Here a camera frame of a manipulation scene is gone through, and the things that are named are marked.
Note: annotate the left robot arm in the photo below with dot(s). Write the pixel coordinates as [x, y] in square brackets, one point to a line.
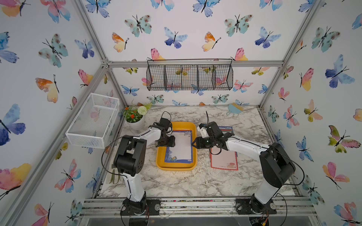
[130, 158]

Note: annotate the blue floral stationery paper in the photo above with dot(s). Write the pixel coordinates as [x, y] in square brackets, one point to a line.
[226, 129]

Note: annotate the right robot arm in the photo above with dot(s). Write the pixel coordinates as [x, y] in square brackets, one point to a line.
[276, 165]

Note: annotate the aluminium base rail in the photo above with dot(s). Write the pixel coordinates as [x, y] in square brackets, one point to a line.
[282, 210]

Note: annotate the potted artificial flowers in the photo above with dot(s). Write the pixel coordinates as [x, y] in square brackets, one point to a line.
[135, 113]

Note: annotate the yellow plastic storage box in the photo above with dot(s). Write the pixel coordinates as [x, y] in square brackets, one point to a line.
[161, 151]

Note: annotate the blue stationery paper bottom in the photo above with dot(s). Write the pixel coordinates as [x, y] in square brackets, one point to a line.
[182, 152]

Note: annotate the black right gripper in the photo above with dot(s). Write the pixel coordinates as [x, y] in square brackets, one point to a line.
[198, 143]

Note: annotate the white mesh wall basket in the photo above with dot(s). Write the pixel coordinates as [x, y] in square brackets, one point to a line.
[93, 122]

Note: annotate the black wire wall basket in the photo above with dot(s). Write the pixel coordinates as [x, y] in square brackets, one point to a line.
[189, 74]

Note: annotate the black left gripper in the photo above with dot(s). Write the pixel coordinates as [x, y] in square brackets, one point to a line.
[172, 142]

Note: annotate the red stationery paper bottom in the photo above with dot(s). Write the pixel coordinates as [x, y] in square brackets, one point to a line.
[222, 159]

